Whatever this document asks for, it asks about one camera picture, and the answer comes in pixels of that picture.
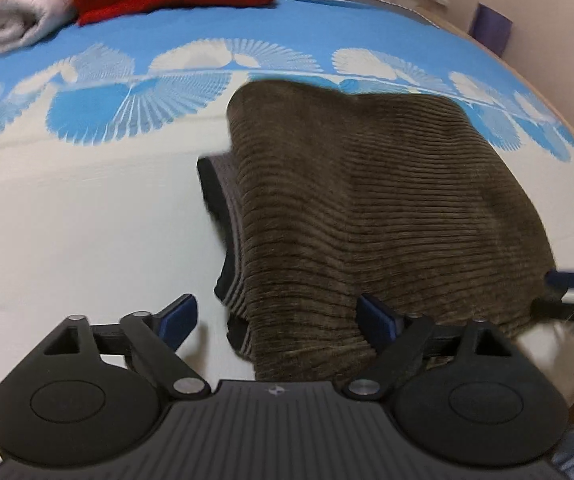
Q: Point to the blue white printed bed sheet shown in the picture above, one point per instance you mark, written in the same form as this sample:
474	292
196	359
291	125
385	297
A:
92	210

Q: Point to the purple board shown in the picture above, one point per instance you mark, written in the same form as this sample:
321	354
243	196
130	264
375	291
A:
491	27

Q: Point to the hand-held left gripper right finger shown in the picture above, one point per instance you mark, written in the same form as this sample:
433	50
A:
377	325

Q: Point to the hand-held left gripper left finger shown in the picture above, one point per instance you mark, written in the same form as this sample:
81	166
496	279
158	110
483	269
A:
179	320

